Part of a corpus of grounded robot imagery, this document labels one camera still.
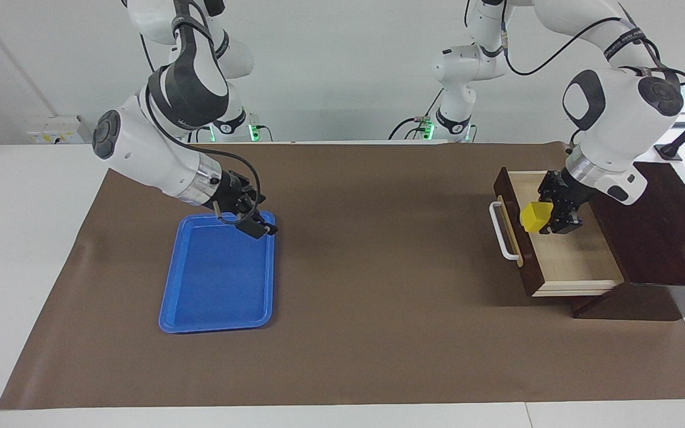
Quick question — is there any wooden drawer with white handle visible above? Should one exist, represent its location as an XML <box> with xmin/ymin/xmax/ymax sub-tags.
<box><xmin>490</xmin><ymin>166</ymin><xmax>625</xmax><ymax>298</ymax></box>

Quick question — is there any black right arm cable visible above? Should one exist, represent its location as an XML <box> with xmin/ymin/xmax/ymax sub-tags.
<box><xmin>139</xmin><ymin>36</ymin><xmax>263</xmax><ymax>225</ymax></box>

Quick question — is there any brown paper table mat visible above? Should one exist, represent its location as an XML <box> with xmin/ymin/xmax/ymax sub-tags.
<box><xmin>0</xmin><ymin>141</ymin><xmax>685</xmax><ymax>411</ymax></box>

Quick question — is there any white wall socket box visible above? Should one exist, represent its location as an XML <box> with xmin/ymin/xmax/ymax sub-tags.
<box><xmin>26</xmin><ymin>116</ymin><xmax>90</xmax><ymax>144</ymax></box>

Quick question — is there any black right base cable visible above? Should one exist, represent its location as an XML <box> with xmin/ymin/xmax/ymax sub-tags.
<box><xmin>187</xmin><ymin>116</ymin><xmax>212</xmax><ymax>143</ymax></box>

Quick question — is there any blue plastic tray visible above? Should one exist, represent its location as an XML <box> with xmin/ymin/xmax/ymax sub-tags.
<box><xmin>158</xmin><ymin>211</ymin><xmax>276</xmax><ymax>333</ymax></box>

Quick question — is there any yellow cube block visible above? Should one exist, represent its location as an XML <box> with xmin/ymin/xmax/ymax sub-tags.
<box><xmin>520</xmin><ymin>202</ymin><xmax>554</xmax><ymax>232</ymax></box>

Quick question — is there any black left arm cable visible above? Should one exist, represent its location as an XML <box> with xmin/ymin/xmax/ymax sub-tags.
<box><xmin>464</xmin><ymin>0</ymin><xmax>685</xmax><ymax>146</ymax></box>

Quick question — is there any dark wooden drawer cabinet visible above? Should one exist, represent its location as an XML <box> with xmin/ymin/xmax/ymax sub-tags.
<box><xmin>568</xmin><ymin>159</ymin><xmax>685</xmax><ymax>322</ymax></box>

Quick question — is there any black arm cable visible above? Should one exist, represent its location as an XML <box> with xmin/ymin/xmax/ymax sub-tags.
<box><xmin>139</xmin><ymin>36</ymin><xmax>263</xmax><ymax>225</ymax></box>
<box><xmin>464</xmin><ymin>0</ymin><xmax>685</xmax><ymax>146</ymax></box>

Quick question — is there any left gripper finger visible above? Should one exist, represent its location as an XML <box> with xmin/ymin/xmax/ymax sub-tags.
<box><xmin>540</xmin><ymin>201</ymin><xmax>585</xmax><ymax>236</ymax></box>
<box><xmin>537</xmin><ymin>177</ymin><xmax>558</xmax><ymax>205</ymax></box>

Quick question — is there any black base cable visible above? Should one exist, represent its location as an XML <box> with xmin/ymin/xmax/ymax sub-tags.
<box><xmin>388</xmin><ymin>116</ymin><xmax>428</xmax><ymax>141</ymax></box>
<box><xmin>187</xmin><ymin>116</ymin><xmax>212</xmax><ymax>143</ymax></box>

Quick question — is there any black left base cable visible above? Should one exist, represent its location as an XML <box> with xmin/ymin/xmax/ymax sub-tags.
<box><xmin>388</xmin><ymin>116</ymin><xmax>428</xmax><ymax>141</ymax></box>

